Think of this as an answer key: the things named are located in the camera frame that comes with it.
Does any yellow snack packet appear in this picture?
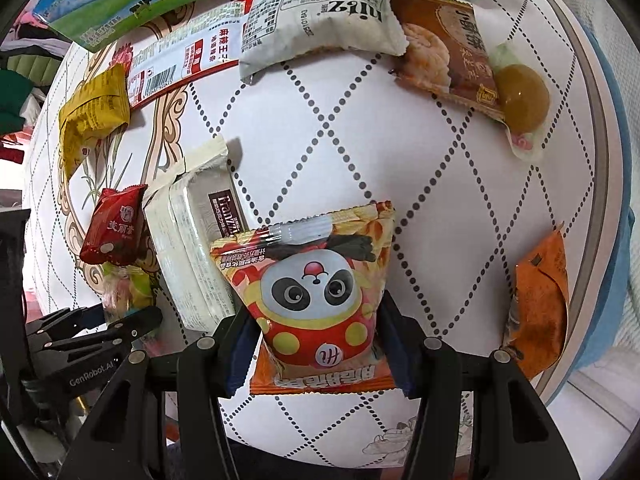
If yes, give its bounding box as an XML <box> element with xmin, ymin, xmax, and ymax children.
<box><xmin>58</xmin><ymin>64</ymin><xmax>132</xmax><ymax>181</ymax></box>

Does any colourful candy packet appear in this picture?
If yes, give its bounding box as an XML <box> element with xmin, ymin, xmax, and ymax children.
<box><xmin>100</xmin><ymin>262</ymin><xmax>157</xmax><ymax>322</ymax></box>

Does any orange snack packet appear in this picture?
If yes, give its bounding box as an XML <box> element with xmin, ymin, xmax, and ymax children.
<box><xmin>501</xmin><ymin>223</ymin><xmax>571</xmax><ymax>381</ymax></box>

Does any small red snack packet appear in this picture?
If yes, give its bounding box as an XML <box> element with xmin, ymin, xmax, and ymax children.
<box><xmin>80</xmin><ymin>184</ymin><xmax>149</xmax><ymax>267</ymax></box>

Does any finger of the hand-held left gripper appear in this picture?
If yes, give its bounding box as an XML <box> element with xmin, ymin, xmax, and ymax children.
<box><xmin>25</xmin><ymin>306</ymin><xmax>107</xmax><ymax>337</ymax></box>
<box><xmin>44</xmin><ymin>306</ymin><xmax>164</xmax><ymax>357</ymax></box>

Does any long red white snack packet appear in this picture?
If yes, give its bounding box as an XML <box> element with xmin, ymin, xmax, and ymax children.
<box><xmin>114</xmin><ymin>2</ymin><xmax>261</xmax><ymax>110</ymax></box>

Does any white cracker packet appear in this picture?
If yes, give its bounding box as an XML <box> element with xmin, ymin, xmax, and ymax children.
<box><xmin>142</xmin><ymin>135</ymin><xmax>251</xmax><ymax>333</ymax></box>

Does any panda print snack packet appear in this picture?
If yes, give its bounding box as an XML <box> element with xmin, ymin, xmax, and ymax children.
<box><xmin>210</xmin><ymin>201</ymin><xmax>396</xmax><ymax>396</ymax></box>

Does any brown cookie packet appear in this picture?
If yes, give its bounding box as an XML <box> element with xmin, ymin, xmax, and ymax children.
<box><xmin>390</xmin><ymin>0</ymin><xmax>506</xmax><ymax>122</ymax></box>

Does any white pillow snack packet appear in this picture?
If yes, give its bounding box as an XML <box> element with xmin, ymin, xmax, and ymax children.
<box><xmin>239</xmin><ymin>0</ymin><xmax>407</xmax><ymax>81</ymax></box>

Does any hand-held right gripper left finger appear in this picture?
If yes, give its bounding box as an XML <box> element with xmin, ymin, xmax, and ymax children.
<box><xmin>57</xmin><ymin>310</ymin><xmax>261</xmax><ymax>480</ymax></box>

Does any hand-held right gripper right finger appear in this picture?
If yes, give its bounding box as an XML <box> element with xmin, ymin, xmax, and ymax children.
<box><xmin>377</xmin><ymin>292</ymin><xmax>583</xmax><ymax>480</ymax></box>

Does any blue cloth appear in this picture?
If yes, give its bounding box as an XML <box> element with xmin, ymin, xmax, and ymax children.
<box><xmin>575</xmin><ymin>30</ymin><xmax>640</xmax><ymax>371</ymax></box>

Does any amber jelly cup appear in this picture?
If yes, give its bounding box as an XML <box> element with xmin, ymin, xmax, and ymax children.
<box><xmin>487</xmin><ymin>42</ymin><xmax>551</xmax><ymax>161</ymax></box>

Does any pile of clothes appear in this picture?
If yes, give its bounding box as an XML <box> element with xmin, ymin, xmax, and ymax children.
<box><xmin>0</xmin><ymin>10</ymin><xmax>68</xmax><ymax>166</ymax></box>

